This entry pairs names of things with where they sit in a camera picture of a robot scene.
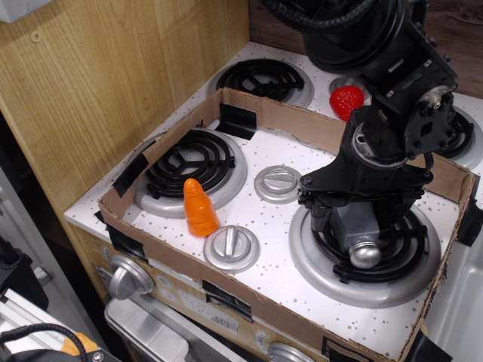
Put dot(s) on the silver back knob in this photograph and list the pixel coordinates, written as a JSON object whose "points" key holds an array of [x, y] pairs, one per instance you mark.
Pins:
{"points": [[347, 81]]}

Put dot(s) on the back left black burner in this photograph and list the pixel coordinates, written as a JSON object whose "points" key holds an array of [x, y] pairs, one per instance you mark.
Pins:
{"points": [[274, 79]]}

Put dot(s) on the front left black burner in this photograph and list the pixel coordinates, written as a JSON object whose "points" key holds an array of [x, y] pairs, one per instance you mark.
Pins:
{"points": [[209, 156]]}

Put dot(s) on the brown cardboard tray wall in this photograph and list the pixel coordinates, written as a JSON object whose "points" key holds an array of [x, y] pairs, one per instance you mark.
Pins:
{"points": [[271, 301]]}

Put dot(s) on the front right black burner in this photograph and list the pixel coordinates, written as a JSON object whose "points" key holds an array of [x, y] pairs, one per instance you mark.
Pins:
{"points": [[411, 254]]}

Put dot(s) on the silver bottom oven knob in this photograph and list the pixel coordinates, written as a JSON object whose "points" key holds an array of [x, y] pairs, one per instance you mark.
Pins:
{"points": [[280, 352]]}

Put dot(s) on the silver oven door handle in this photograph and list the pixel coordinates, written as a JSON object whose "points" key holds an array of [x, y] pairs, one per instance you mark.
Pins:
{"points": [[159, 333]]}

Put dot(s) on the orange toy carrot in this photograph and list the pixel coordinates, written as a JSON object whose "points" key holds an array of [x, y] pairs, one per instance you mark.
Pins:
{"points": [[200, 214]]}

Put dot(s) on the silver lower centre knob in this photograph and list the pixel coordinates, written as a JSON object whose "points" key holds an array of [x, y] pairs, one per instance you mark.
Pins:
{"points": [[232, 249]]}

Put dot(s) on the silver front oven knob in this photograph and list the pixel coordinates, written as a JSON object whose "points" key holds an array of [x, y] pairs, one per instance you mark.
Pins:
{"points": [[128, 278]]}

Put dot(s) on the orange object bottom left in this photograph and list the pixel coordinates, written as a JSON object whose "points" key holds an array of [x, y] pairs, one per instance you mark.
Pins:
{"points": [[70, 348]]}

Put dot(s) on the silver oven knob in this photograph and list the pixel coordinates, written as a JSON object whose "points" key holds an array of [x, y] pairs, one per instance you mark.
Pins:
{"points": [[128, 278], [280, 352]]}

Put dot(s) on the grey pepper shaker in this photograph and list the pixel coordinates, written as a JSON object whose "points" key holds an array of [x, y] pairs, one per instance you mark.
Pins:
{"points": [[357, 233]]}

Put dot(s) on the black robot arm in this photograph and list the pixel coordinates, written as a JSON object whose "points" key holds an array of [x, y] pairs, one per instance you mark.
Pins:
{"points": [[385, 157]]}

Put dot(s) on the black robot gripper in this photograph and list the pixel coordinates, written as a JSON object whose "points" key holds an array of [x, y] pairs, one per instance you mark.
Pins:
{"points": [[351, 177]]}

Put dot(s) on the silver upper centre knob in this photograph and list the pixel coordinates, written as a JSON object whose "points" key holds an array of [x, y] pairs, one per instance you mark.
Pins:
{"points": [[277, 184]]}

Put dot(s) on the red toy strawberry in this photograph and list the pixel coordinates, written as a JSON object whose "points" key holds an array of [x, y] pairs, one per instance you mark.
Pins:
{"points": [[345, 99]]}

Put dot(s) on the back right black burner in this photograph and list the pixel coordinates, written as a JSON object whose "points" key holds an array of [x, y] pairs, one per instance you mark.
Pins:
{"points": [[465, 148]]}

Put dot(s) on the black burner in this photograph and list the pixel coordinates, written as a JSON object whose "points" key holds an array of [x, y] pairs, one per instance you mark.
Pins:
{"points": [[209, 156], [411, 254], [274, 79], [465, 148]]}

